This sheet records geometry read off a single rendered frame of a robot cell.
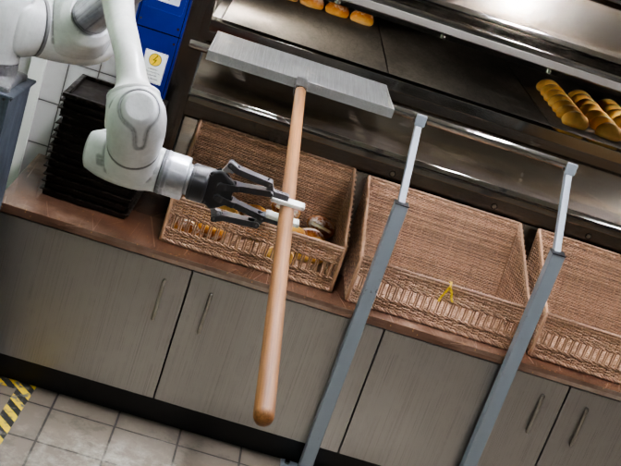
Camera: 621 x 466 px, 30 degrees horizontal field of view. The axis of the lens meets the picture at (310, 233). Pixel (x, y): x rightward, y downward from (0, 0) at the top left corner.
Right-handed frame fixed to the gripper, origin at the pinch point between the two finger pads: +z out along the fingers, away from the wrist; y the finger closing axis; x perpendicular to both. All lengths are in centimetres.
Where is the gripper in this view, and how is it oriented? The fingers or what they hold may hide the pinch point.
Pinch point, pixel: (286, 210)
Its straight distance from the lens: 232.8
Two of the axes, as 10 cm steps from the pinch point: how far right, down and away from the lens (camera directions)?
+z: 9.5, 3.0, 1.0
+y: -3.1, 8.8, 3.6
